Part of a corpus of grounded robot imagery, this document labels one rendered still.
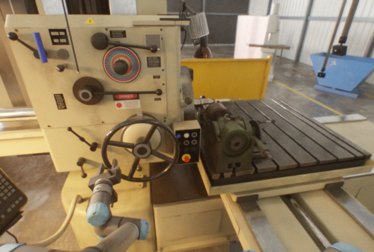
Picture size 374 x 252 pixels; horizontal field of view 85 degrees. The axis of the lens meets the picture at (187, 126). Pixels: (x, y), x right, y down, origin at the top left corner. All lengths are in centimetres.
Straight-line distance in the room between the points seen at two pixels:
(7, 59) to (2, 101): 35
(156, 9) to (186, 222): 170
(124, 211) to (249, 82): 319
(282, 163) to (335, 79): 567
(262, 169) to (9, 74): 197
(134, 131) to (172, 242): 128
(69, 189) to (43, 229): 75
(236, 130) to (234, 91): 281
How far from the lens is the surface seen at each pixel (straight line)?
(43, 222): 275
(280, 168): 157
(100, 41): 104
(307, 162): 168
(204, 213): 187
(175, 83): 114
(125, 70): 101
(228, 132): 125
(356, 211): 190
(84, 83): 114
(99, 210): 86
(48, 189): 313
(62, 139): 134
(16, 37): 117
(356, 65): 694
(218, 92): 392
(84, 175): 141
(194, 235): 208
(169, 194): 175
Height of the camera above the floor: 189
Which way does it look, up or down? 28 degrees down
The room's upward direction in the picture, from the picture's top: 1 degrees clockwise
